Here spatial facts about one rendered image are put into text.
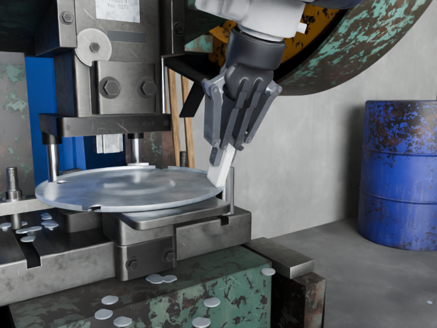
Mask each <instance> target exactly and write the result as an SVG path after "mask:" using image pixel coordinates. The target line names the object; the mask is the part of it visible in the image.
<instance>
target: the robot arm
mask: <svg viewBox="0 0 437 328"><path fill-rule="evenodd" d="M362 1H363V0H196V2H195V5H196V8H197V9H199V10H202V11H204V12H208V13H210V14H213V15H216V16H219V17H221V18H225V19H227V20H233V21H234V22H236V23H237V26H234V27H233V28H231V31H230V35H229V39H228V43H227V46H226V61H225V63H224V65H223V66H222V68H221V69H220V72H219V75H218V76H217V77H214V78H213V79H211V80H209V79H208V78H205V79H203V80H202V87H203V90H204V93H205V107H204V139H205V140H206V141H207V142H208V143H209V144H210V145H211V146H212V150H211V154H210V157H209V162H210V163H211V164H210V167H209V171H208V174H207V178H208V179H209V181H210V182H211V183H212V184H213V185H214V186H215V187H216V188H217V187H224V183H225V181H226V177H227V174H228V171H229V168H230V165H232V163H233V162H234V159H235V156H236V153H237V150H238V151H242V150H243V149H244V147H243V146H242V144H244V143H246V144H249V143H251V141H252V139H253V138H254V136H255V134H256V132H257V130H258V128H259V126H260V124H261V123H262V121H263V119H264V117H265V115H266V114H267V111H268V110H269V107H270V106H271V104H272V102H273V101H274V99H275V98H276V97H277V96H278V95H279V93H281V91H282V87H281V86H279V85H278V84H276V83H275V82H274V81H273V80H272V79H273V77H274V73H273V70H276V69H277V68H278V67H279V65H280V63H281V60H282V57H283V54H284V51H285V47H286V44H285V41H284V40H283V39H284V38H291V37H294V36H295V33H296V32H297V31H298V32H300V33H304V32H305V30H306V26H307V25H306V24H304V23H300V19H301V17H302V13H303V11H304V7H305V5H306V4H309V5H314V6H317V7H323V8H328V9H348V8H352V7H355V6H356V5H358V4H360V3H361V2H362ZM222 87H224V91H223V90H222ZM221 94H222V97H221ZM222 99H223V103H222ZM246 131H247V132H248V133H246Z"/></svg>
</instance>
